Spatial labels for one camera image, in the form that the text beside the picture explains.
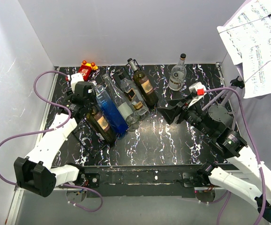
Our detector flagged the dark green wine bottle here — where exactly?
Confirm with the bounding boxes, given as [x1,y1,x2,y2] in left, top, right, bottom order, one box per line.
[127,58,158,107]

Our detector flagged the round clear liquor bottle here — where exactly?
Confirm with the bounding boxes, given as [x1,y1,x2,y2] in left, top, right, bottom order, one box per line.
[168,53,187,91]

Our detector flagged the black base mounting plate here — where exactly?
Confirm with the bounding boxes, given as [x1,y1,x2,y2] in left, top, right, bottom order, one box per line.
[75,165,214,198]

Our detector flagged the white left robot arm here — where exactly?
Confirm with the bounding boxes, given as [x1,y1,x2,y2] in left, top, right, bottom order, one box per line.
[14,82,96,197]

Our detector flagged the aluminium frame rail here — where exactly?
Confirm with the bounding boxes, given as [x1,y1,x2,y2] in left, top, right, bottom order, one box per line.
[5,67,61,225]

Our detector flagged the black wire wine rack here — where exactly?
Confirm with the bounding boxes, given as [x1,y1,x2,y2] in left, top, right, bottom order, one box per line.
[55,60,158,165]

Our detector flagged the red toy block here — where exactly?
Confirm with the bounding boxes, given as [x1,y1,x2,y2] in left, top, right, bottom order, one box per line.
[78,60,98,81]

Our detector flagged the white sheet music pages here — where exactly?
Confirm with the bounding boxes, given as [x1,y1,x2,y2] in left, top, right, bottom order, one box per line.
[217,0,271,98]

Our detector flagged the dark wine bottle silver cap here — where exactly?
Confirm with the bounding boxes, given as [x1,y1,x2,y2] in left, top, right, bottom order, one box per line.
[86,108,116,146]

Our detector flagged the clear tall glass bottle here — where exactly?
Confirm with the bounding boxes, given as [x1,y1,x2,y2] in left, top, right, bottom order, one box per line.
[102,74,139,125]

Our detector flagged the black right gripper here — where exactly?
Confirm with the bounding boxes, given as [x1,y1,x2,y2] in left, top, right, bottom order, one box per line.
[157,93,214,138]

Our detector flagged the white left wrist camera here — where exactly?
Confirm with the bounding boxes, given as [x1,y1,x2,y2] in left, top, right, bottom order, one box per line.
[67,73,84,92]

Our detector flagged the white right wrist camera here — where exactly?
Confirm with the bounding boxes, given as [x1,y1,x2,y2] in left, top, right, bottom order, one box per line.
[189,82,206,107]

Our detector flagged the blue square glass bottle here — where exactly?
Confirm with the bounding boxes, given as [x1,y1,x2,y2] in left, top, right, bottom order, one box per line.
[91,81,128,135]

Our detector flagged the clear bottle black gold label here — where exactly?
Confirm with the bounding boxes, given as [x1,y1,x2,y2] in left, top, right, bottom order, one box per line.
[118,72,148,116]

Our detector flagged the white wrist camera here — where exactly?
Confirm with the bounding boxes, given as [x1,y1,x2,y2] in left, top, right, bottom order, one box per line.
[67,73,84,92]
[189,82,206,107]

